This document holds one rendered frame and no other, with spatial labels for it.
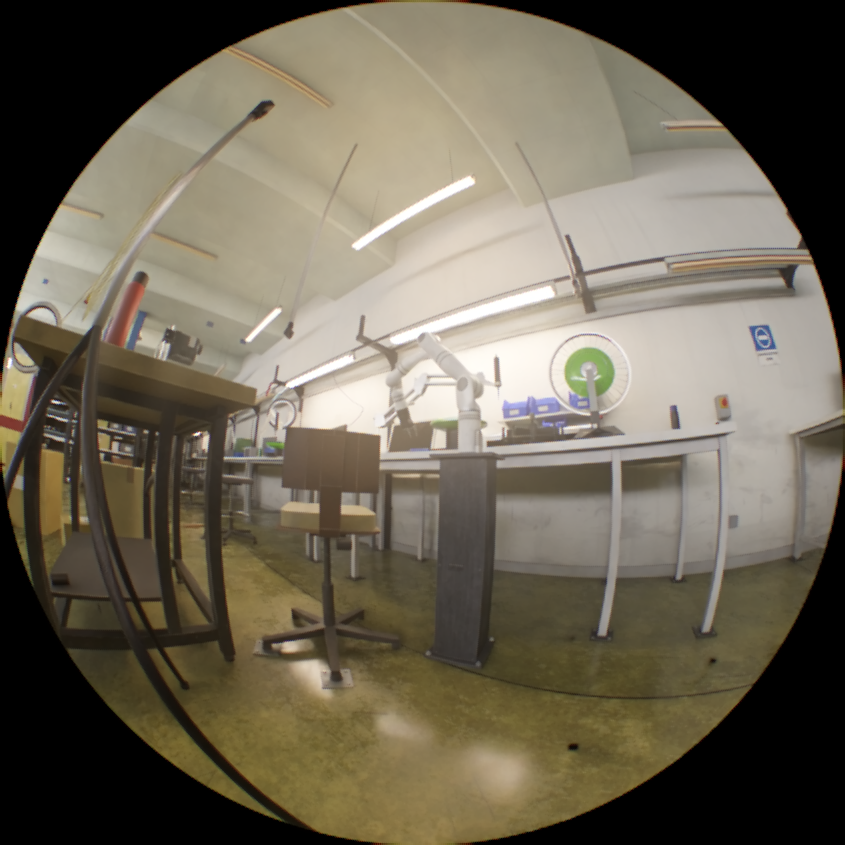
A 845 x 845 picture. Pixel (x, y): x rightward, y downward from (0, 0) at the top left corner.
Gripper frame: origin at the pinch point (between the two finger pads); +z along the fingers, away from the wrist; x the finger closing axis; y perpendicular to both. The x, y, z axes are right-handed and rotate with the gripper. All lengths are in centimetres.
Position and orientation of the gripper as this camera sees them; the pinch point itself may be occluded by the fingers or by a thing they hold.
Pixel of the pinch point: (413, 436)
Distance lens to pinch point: 168.4
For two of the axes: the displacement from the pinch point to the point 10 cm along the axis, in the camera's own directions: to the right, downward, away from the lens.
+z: 2.9, 9.5, 1.5
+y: -6.2, 3.0, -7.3
